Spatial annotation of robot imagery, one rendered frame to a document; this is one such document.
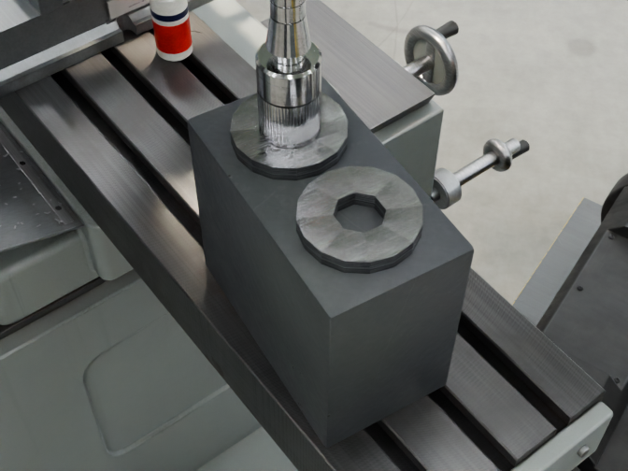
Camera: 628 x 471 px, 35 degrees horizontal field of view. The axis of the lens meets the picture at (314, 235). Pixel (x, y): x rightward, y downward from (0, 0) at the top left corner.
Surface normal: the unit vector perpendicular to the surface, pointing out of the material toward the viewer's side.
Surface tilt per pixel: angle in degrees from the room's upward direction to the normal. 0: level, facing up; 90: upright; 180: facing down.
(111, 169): 0
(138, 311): 90
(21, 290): 90
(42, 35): 90
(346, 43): 0
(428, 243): 0
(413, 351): 90
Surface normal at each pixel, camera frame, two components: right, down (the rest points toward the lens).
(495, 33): 0.00, -0.63
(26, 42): 0.62, 0.61
